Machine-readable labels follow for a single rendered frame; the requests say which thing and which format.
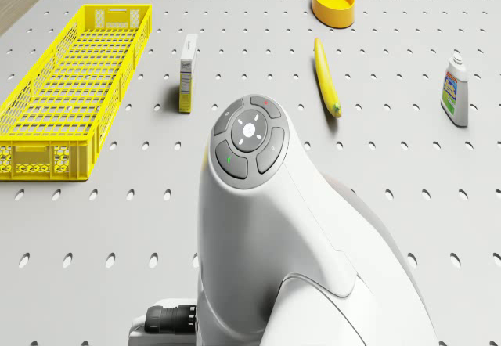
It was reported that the banana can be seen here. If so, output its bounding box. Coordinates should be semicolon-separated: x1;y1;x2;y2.
313;37;343;119

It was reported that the yellow basket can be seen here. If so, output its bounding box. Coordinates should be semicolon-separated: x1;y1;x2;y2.
0;3;153;182

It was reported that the small white bottle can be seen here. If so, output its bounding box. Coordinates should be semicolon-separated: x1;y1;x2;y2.
440;52;470;128

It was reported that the yellow bowl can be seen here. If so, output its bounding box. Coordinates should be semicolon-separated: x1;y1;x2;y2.
311;0;356;30

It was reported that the white and yellow box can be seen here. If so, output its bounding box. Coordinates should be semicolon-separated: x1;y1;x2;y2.
178;33;200;114

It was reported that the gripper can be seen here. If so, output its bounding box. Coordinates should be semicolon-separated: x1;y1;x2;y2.
128;297;199;346

